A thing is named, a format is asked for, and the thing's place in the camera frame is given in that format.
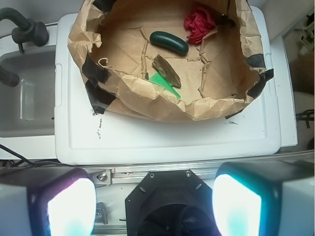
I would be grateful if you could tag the red crumpled cloth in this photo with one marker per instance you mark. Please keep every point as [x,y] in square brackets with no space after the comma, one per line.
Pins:
[199,23]

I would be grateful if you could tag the green plastic triangle piece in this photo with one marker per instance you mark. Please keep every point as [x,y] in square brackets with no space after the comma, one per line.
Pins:
[159,80]

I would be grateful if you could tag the dark green plastic pickle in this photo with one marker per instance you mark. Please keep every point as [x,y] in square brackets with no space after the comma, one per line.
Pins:
[169,41]

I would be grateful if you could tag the white sink basin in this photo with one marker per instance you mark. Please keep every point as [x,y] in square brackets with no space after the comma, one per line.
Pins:
[27,110]

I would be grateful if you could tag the black octagonal mount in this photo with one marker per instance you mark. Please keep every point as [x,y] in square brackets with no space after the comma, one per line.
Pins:
[170,203]

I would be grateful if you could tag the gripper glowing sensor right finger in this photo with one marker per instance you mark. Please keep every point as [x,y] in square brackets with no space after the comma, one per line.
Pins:
[265,198]

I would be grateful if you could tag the white plastic bin lid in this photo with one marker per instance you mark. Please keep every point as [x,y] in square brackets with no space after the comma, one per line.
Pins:
[85,138]

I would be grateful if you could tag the brown wood bark piece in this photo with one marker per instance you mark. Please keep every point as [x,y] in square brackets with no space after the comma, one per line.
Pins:
[166,71]

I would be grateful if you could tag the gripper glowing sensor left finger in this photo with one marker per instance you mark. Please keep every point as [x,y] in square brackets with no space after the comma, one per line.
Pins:
[46,202]

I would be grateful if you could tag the aluminium frame rail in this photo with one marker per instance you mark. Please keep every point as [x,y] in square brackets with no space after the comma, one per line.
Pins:
[105,175]

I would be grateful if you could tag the black faucet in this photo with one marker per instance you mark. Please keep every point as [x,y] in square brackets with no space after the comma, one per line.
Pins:
[27,30]

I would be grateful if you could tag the brown paper bag tray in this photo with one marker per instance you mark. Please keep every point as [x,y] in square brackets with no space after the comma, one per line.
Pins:
[169,60]

